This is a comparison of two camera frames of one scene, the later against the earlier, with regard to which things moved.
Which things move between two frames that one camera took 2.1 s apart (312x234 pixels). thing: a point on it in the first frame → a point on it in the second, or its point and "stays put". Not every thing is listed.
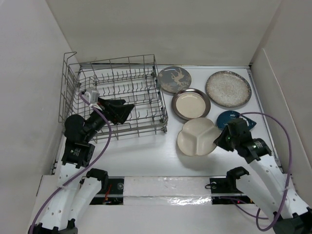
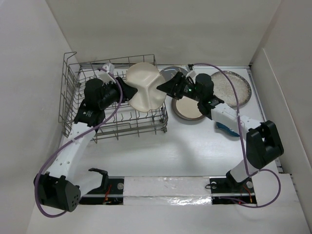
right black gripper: (220, 142) → (170, 87)
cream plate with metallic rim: (189, 103) stays put
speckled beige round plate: (228, 89) stays put
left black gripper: (119, 112) → (127, 91)
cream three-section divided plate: (197, 137) → (146, 78)
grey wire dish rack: (134, 79) stays put
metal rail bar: (171, 194) stays put
